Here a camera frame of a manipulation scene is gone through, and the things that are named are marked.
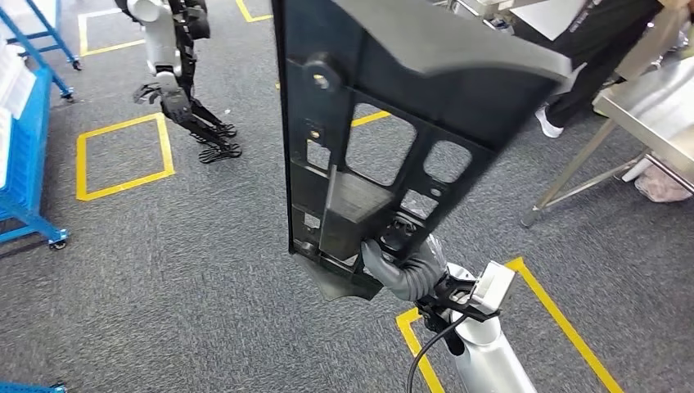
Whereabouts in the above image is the stainless steel workbench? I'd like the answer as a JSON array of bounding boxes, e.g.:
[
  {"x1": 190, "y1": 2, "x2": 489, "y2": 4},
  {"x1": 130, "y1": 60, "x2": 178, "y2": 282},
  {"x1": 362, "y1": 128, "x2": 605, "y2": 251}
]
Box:
[{"x1": 520, "y1": 54, "x2": 694, "y2": 229}]

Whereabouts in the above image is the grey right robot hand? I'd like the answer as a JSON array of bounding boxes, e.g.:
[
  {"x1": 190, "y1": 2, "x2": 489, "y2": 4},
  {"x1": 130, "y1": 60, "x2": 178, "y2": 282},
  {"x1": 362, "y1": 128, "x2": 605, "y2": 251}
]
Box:
[{"x1": 360, "y1": 215, "x2": 449, "y2": 295}]

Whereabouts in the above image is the blue wheeled cart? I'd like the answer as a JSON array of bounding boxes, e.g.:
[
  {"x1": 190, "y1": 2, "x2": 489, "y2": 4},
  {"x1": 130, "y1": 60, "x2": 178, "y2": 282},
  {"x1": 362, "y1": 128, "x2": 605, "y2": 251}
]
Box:
[
  {"x1": 0, "y1": 0, "x2": 83, "y2": 103},
  {"x1": 0, "y1": 38, "x2": 70, "y2": 251}
]

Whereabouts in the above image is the white and black humanoid robot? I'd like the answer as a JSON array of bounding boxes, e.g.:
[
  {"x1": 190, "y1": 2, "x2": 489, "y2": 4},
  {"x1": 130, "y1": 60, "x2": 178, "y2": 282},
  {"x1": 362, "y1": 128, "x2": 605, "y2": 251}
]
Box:
[{"x1": 112, "y1": 0, "x2": 243, "y2": 165}]

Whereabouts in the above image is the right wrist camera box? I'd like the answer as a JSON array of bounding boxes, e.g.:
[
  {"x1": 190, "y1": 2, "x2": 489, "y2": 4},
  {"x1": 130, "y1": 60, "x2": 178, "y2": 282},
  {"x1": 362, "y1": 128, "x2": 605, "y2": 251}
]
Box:
[{"x1": 416, "y1": 260, "x2": 517, "y2": 333}]

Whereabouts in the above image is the black plastic frame part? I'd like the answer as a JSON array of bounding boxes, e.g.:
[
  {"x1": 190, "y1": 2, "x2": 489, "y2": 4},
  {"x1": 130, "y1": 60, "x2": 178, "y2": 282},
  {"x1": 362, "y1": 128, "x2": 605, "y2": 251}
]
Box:
[{"x1": 271, "y1": 0, "x2": 575, "y2": 303}]

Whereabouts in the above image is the pink plastic bag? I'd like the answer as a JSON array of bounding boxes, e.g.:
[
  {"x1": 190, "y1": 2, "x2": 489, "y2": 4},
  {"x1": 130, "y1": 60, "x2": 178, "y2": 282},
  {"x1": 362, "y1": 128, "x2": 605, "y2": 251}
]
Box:
[{"x1": 633, "y1": 162, "x2": 694, "y2": 205}]

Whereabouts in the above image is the person's white shoe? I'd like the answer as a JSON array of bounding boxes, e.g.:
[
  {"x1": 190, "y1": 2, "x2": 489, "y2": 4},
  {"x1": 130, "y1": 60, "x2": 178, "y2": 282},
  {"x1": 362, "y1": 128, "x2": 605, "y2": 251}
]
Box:
[{"x1": 534, "y1": 105, "x2": 566, "y2": 140}]

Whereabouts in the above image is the yellow floor tape strip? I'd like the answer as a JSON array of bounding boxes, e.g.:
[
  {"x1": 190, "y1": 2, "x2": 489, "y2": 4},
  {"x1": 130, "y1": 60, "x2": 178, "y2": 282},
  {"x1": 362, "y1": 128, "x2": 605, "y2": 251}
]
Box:
[{"x1": 351, "y1": 110, "x2": 393, "y2": 129}]

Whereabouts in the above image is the white plastic bin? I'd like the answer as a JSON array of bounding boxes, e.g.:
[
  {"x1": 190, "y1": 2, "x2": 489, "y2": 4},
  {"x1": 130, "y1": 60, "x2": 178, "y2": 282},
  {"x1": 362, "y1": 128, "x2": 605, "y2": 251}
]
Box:
[{"x1": 0, "y1": 51, "x2": 37, "y2": 121}]

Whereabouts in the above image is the person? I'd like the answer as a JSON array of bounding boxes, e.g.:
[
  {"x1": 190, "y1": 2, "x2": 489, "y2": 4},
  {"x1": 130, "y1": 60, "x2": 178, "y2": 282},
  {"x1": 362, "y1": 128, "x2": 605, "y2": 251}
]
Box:
[{"x1": 509, "y1": 0, "x2": 694, "y2": 140}]

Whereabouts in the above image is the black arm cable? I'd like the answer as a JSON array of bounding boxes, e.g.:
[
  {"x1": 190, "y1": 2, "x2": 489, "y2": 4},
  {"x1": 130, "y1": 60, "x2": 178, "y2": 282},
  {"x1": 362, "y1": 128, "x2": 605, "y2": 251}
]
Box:
[{"x1": 406, "y1": 313, "x2": 468, "y2": 393}]

